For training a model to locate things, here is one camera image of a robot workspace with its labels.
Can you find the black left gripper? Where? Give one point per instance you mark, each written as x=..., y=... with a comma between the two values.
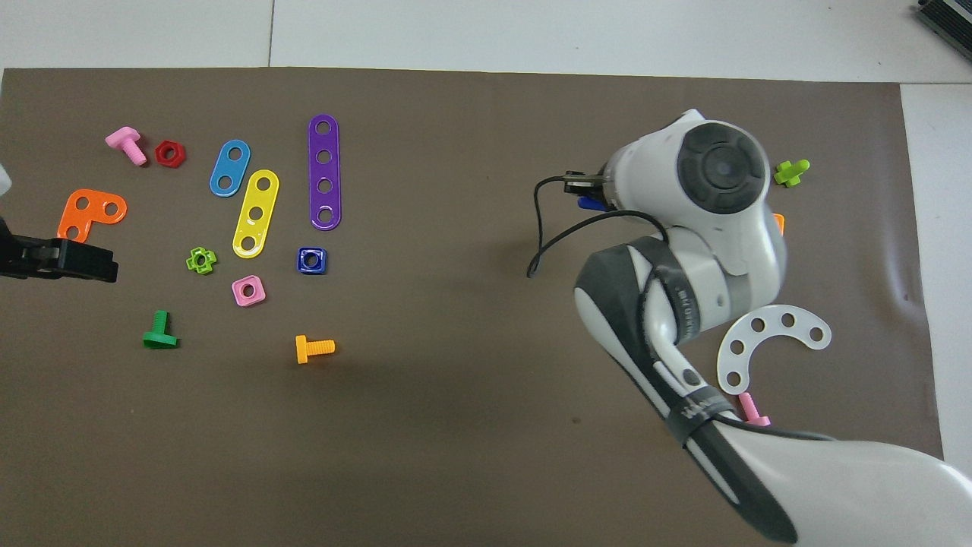
x=26, y=254

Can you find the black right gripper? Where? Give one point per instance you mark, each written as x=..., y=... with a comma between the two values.
x=588, y=186

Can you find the blue plastic bolt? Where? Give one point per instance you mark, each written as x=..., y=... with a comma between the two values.
x=588, y=203

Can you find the blue square nut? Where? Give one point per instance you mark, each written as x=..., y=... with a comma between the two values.
x=301, y=267

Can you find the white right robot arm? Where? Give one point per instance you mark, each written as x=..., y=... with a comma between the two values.
x=835, y=486

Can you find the orange three-hole corner plate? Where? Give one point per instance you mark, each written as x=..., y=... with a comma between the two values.
x=95, y=216

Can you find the green plastic bolt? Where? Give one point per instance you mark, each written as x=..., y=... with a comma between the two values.
x=159, y=339

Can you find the lime cross nut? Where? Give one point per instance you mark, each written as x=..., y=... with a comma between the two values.
x=191, y=262

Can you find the pink plastic bolt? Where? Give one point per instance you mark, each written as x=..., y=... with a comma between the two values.
x=125, y=140
x=753, y=414

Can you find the red hex nut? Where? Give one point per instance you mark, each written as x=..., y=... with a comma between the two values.
x=159, y=154

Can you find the blue two-hole plate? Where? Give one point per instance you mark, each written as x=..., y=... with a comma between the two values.
x=230, y=169

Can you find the pink square nut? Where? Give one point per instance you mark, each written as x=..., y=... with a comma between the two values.
x=258, y=300

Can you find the yellow three-hole plate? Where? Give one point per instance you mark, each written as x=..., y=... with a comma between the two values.
x=260, y=199

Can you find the orange square nut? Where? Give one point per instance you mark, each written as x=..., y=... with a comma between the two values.
x=779, y=224

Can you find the lime cross-head bolt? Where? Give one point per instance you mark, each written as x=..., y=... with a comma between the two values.
x=790, y=175

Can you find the white curved five-hole plate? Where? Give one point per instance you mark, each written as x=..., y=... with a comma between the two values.
x=772, y=319

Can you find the orange plastic bolt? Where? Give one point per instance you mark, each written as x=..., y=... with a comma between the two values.
x=315, y=349

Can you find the purple four-hole plate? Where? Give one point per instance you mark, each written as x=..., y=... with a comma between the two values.
x=324, y=172

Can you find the brown table mat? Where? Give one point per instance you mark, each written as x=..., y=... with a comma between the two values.
x=456, y=441

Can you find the grey ribbed power box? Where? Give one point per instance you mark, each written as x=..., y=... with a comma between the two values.
x=949, y=15

